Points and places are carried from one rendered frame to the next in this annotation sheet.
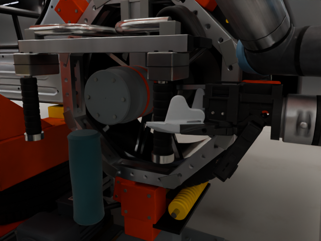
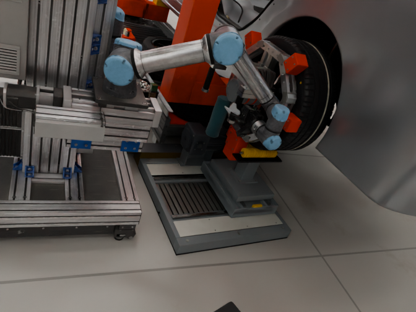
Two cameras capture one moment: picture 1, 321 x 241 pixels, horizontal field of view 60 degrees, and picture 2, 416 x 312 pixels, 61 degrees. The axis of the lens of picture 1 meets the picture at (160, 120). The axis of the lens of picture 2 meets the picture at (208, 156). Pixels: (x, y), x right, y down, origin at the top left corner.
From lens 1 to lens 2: 1.39 m
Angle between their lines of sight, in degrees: 32
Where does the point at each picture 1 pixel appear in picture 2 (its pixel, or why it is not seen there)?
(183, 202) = (247, 150)
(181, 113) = (233, 108)
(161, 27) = not seen: hidden behind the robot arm
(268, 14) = (257, 94)
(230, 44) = (285, 94)
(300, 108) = (256, 124)
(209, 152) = not seen: hidden behind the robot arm
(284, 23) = (265, 99)
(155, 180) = not seen: hidden behind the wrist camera
